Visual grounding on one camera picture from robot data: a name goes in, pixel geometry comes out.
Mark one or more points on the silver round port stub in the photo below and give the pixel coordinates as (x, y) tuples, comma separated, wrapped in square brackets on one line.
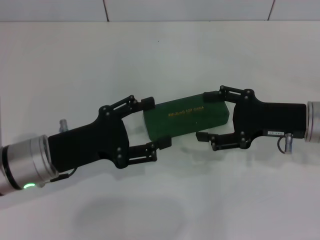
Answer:
[(63, 125)]

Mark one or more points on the green glasses case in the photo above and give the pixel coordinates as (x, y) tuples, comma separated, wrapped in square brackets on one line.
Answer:
[(187, 122)]

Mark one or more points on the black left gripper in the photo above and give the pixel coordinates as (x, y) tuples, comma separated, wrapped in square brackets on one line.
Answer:
[(95, 142)]

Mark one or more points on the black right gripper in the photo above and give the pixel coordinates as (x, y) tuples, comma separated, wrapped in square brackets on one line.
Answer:
[(275, 117)]

